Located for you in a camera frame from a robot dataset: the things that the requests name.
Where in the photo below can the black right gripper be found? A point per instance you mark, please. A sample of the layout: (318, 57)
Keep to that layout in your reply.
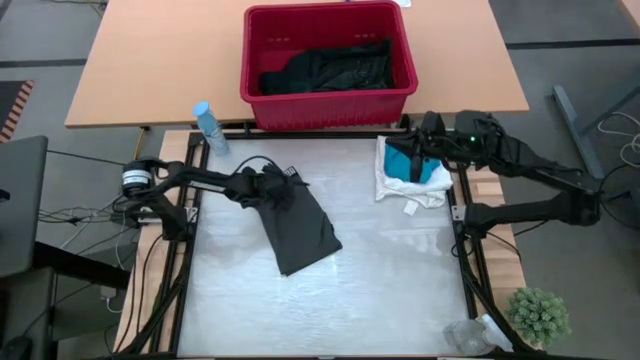
(435, 147)

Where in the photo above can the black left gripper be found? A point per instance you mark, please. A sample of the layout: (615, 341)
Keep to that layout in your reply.
(267, 187)

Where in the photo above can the blue garment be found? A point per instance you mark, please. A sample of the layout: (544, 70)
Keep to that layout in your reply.
(397, 167)

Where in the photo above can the white lace garment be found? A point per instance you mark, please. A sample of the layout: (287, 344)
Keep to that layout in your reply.
(400, 192)

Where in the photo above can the dark grey garment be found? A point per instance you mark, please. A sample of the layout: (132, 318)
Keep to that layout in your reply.
(300, 230)

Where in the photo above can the black garment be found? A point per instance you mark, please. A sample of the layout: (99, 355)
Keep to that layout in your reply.
(330, 72)

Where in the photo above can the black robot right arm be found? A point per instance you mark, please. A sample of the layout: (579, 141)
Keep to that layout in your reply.
(530, 170)

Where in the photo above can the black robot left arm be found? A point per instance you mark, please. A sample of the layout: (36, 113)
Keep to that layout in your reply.
(165, 200)

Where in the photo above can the red plastic laundry basket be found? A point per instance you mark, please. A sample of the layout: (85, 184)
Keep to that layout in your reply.
(325, 112)

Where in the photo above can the light blue air freshener bottle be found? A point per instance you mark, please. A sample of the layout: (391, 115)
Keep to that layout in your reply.
(207, 125)

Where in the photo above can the light wood side board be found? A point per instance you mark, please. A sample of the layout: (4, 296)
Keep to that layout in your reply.
(170, 145)
(487, 190)

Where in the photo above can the white flat device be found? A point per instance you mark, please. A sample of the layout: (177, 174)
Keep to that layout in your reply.
(404, 2)

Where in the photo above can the tan wooden desk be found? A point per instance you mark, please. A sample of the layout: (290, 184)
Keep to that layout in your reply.
(150, 60)

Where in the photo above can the grey metal table leg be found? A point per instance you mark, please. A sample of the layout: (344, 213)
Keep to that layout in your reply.
(575, 130)

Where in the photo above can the white power adapter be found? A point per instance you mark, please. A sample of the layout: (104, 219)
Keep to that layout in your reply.
(107, 292)

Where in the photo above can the clear plastic spray bottle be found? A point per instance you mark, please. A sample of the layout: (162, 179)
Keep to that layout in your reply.
(470, 340)

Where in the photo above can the green artificial plant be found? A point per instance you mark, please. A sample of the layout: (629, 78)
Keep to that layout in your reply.
(537, 317)

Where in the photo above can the black flat screen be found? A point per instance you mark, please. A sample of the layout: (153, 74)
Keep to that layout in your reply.
(22, 200)

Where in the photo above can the black equipment cart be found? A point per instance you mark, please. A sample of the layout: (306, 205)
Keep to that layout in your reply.
(25, 310)

